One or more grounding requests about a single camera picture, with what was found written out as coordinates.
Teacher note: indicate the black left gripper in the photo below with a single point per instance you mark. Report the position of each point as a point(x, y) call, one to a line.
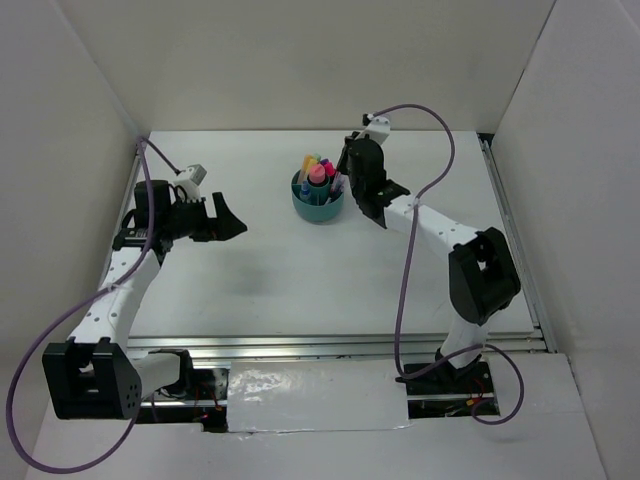
point(227, 225)

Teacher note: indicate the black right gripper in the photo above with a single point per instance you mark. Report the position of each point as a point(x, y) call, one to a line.
point(341, 166)

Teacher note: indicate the red refill pen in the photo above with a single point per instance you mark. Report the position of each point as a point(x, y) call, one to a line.
point(339, 190)

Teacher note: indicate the pink bottle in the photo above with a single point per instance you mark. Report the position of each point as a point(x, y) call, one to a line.
point(316, 175)

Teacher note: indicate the yellow highlighter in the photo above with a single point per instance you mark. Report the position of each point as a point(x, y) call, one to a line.
point(303, 173)

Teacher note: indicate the blue cap spray bottle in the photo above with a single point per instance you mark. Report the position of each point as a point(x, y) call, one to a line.
point(305, 192)

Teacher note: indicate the red gel pen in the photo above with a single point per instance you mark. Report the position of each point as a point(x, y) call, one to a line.
point(335, 182)

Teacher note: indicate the blue refill pen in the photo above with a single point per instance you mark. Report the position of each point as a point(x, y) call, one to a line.
point(331, 198)

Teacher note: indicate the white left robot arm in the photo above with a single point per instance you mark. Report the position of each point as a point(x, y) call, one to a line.
point(90, 375)

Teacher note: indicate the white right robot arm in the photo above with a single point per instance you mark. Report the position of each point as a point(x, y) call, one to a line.
point(482, 277)

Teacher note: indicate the teal round organizer container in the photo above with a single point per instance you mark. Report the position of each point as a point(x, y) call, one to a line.
point(320, 207)

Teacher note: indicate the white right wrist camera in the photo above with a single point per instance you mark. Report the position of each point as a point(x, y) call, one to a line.
point(376, 128)

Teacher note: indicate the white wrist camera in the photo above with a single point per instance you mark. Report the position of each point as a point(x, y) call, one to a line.
point(376, 128)
point(188, 182)

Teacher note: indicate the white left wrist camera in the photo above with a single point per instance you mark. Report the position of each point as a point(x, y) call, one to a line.
point(188, 182)

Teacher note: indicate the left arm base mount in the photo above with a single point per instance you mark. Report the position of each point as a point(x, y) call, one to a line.
point(202, 402)

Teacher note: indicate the aluminium table frame rail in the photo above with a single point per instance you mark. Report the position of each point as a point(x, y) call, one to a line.
point(286, 287)

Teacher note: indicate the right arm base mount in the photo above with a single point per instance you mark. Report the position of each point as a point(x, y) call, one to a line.
point(438, 395)

